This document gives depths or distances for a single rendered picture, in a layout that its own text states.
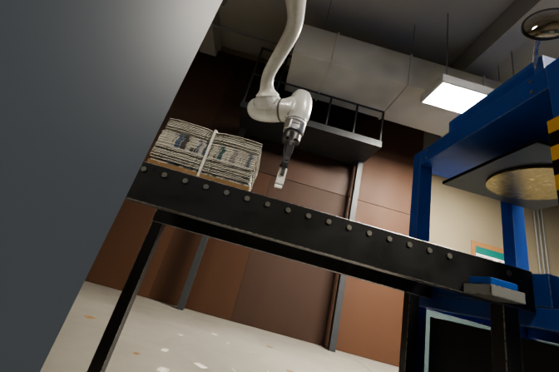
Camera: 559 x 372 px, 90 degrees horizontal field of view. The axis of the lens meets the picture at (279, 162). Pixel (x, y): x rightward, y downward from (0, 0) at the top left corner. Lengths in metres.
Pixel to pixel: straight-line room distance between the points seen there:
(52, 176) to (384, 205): 4.48
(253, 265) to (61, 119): 3.76
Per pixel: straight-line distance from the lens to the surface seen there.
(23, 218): 0.31
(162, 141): 1.12
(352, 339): 4.31
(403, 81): 3.92
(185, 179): 0.89
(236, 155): 1.05
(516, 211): 2.27
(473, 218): 5.55
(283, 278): 4.02
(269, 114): 1.22
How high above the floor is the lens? 0.57
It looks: 23 degrees up
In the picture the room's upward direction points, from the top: 16 degrees clockwise
